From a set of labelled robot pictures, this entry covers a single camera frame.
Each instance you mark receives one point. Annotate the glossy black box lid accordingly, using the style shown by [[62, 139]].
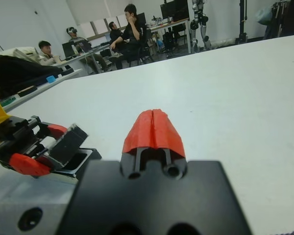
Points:
[[68, 144]]

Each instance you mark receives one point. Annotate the black gantry stand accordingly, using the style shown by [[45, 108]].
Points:
[[242, 24]]

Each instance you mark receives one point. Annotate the white office desk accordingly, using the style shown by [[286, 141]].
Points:
[[171, 22]]

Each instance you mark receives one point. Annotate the person wearing VR headset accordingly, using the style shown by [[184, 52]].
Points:
[[80, 41]]

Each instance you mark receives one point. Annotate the silver humanoid robot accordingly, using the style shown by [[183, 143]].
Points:
[[203, 18]]

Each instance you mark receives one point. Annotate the clear drink bottle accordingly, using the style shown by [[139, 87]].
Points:
[[75, 50]]

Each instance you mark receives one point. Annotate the black brown brush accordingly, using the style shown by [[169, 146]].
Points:
[[27, 91]]

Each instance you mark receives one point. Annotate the beige bag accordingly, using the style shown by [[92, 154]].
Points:
[[24, 52]]

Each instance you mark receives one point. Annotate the white lined camera box base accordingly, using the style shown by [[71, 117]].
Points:
[[94, 154]]

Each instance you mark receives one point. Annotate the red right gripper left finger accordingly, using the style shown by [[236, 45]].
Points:
[[138, 132]]

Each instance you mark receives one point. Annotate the small green item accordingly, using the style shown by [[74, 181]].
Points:
[[8, 101]]

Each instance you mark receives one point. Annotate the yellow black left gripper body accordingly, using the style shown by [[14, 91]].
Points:
[[14, 132]]

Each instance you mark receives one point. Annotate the person in black turtleneck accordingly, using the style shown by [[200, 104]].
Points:
[[132, 36]]

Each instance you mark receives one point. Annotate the grey work desk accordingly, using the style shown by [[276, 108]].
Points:
[[63, 64]]

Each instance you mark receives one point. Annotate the black equipment cases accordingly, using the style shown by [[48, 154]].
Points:
[[174, 9]]

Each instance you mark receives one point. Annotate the white paper cup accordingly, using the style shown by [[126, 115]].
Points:
[[56, 58]]

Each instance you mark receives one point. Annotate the dark open laptop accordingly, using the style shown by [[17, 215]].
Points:
[[68, 49]]

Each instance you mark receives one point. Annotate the pale blue plastic bag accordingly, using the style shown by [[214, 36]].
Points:
[[264, 14]]

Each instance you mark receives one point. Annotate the black computer monitor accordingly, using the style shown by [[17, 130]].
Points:
[[142, 18]]

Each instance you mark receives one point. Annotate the seated person in black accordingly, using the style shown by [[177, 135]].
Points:
[[115, 34]]

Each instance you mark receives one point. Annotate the black office chair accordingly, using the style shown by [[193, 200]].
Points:
[[143, 49]]

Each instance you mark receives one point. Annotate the folded black chairs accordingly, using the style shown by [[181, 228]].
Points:
[[275, 19]]

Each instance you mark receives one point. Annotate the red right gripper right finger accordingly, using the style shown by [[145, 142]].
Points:
[[166, 132]]

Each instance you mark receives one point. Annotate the black jacket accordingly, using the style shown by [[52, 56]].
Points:
[[14, 73]]

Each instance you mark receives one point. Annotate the white side table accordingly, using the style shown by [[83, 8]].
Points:
[[63, 77]]

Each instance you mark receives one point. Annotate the person in beige jacket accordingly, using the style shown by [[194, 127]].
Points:
[[45, 57]]

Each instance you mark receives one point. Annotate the black flat device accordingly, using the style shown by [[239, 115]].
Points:
[[66, 71]]

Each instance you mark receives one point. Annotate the small blue box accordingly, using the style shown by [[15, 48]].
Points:
[[51, 79]]

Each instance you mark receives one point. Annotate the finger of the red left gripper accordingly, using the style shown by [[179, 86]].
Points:
[[29, 165], [56, 129]]

